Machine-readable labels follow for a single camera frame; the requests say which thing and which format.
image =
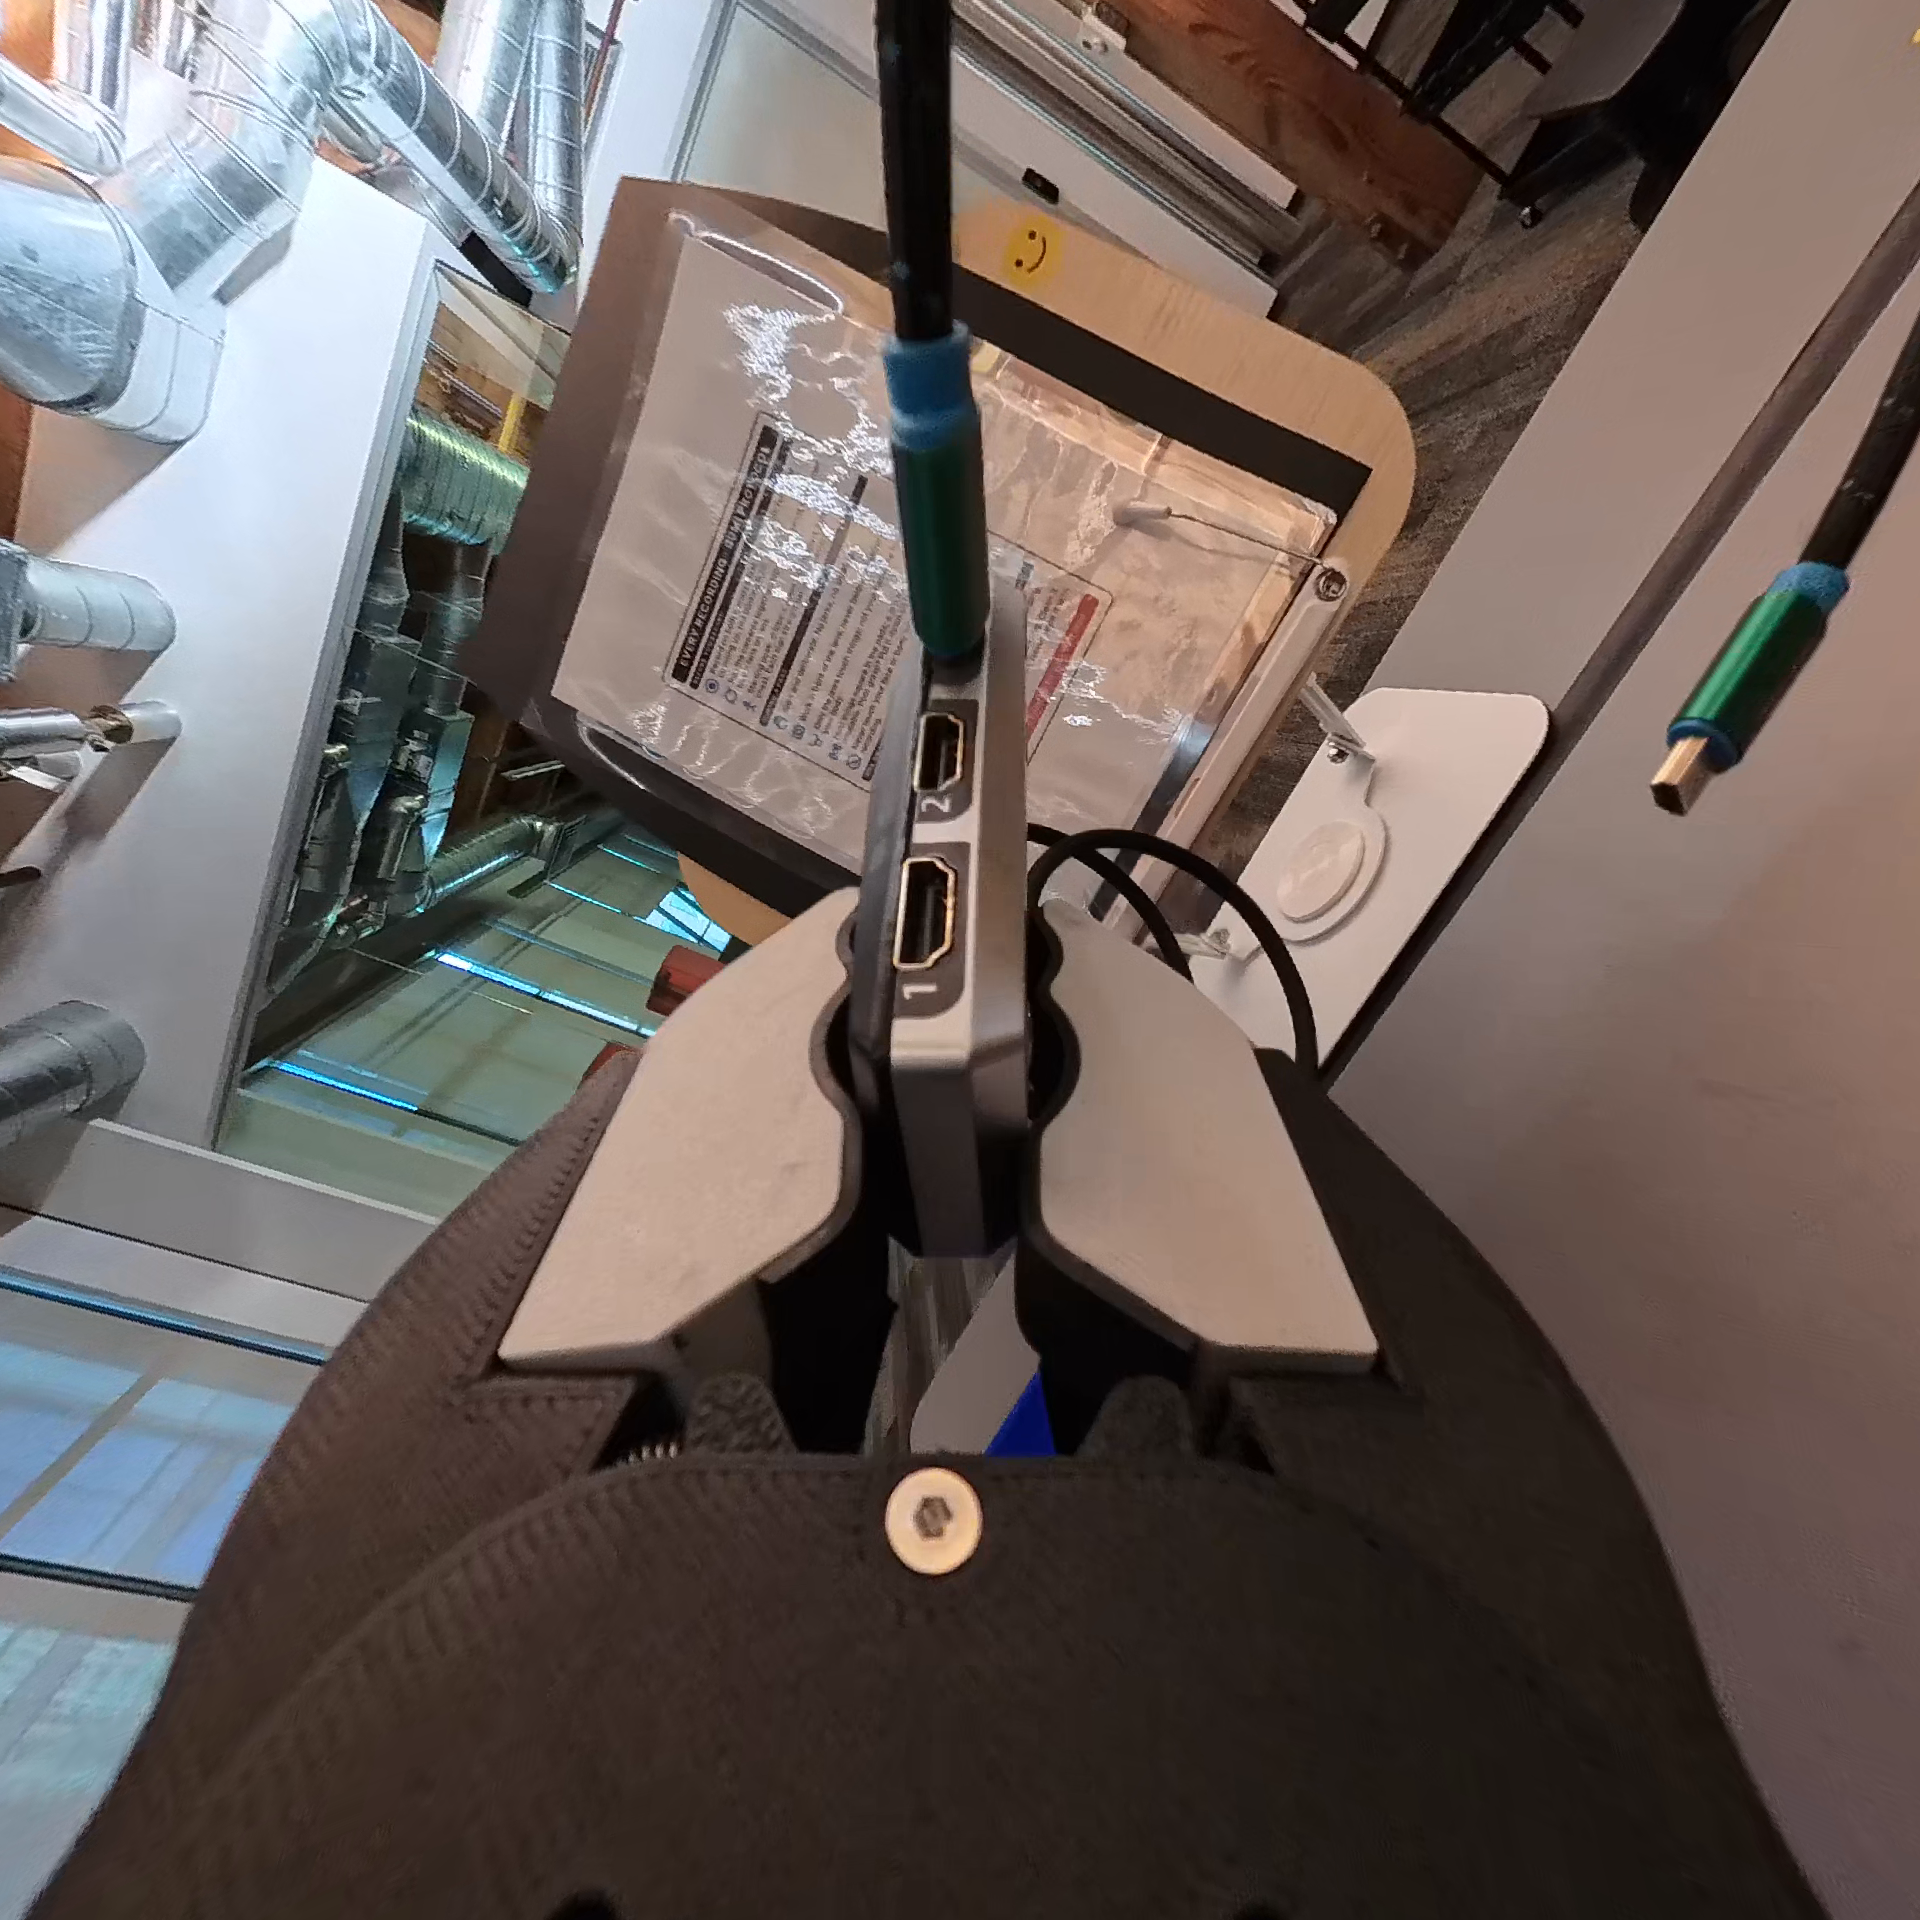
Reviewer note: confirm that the yellow smiley sticker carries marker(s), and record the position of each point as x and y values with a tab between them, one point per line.
1029	248

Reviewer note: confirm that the blue storage bin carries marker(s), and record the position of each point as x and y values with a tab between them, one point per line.
1021	1421

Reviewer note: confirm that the silver ventilation duct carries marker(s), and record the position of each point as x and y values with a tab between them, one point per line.
375	93

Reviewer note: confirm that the silver adapter hub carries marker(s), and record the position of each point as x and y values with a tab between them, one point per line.
952	1161

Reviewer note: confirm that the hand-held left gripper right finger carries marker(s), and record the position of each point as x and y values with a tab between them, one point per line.
1187	1189

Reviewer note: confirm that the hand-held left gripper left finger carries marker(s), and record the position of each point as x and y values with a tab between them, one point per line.
689	1189

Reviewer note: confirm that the instruction sheet display stand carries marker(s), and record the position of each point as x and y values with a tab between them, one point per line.
749	531

